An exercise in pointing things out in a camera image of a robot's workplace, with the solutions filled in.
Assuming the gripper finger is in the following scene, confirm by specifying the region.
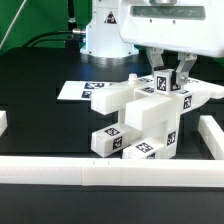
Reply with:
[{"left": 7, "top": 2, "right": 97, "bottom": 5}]
[
  {"left": 146, "top": 47, "right": 164, "bottom": 73},
  {"left": 176, "top": 52, "right": 197, "bottom": 85}
]

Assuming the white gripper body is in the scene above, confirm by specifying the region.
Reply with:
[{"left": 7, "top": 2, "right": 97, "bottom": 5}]
[{"left": 118, "top": 0, "right": 224, "bottom": 58}]

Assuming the white chair seat part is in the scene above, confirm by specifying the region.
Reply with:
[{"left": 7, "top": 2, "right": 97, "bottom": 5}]
[{"left": 118, "top": 109, "right": 183, "bottom": 151}]

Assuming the white chair back frame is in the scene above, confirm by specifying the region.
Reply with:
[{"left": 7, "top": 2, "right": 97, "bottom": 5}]
[{"left": 90, "top": 73, "right": 224, "bottom": 132}]

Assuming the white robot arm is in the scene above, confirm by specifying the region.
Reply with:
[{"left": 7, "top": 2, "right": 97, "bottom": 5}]
[{"left": 81, "top": 0, "right": 224, "bottom": 85}]

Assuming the white right fence bar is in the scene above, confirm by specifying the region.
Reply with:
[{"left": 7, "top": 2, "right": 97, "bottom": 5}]
[{"left": 198, "top": 115, "right": 224, "bottom": 160}]

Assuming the white fence bar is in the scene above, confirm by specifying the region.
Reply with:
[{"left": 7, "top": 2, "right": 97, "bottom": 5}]
[
  {"left": 0, "top": 111, "right": 7, "bottom": 137},
  {"left": 198, "top": 115, "right": 224, "bottom": 160},
  {"left": 0, "top": 156, "right": 224, "bottom": 187}
]

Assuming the white left fence bar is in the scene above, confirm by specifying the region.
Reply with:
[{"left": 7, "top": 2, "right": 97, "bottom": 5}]
[{"left": 0, "top": 111, "right": 7, "bottom": 137}]

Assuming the white front fence bar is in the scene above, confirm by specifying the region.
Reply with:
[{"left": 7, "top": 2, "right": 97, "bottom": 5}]
[{"left": 0, "top": 156, "right": 224, "bottom": 187}]

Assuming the black cable with connector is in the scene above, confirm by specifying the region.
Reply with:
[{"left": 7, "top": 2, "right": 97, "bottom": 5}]
[{"left": 22, "top": 29, "right": 87, "bottom": 48}]

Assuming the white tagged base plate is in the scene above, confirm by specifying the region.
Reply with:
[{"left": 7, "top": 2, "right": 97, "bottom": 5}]
[{"left": 57, "top": 81, "right": 111, "bottom": 101}]

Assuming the black vertical post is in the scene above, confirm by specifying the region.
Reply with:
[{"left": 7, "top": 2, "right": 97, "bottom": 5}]
[{"left": 67, "top": 0, "right": 76, "bottom": 24}]

